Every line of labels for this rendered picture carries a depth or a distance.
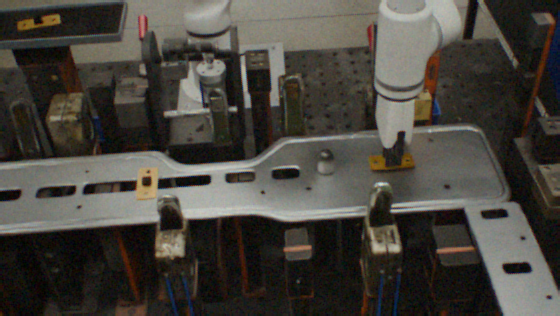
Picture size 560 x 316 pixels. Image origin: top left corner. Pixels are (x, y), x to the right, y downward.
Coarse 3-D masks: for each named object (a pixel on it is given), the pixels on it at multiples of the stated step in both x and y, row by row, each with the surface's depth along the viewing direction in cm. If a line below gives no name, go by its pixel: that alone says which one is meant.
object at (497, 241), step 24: (480, 216) 119; (480, 240) 115; (504, 240) 115; (528, 240) 114; (504, 288) 107; (528, 288) 107; (552, 288) 107; (504, 312) 104; (528, 312) 104; (552, 312) 104
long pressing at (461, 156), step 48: (288, 144) 135; (336, 144) 134; (432, 144) 133; (480, 144) 133; (192, 192) 126; (240, 192) 126; (288, 192) 125; (336, 192) 125; (432, 192) 124; (480, 192) 123
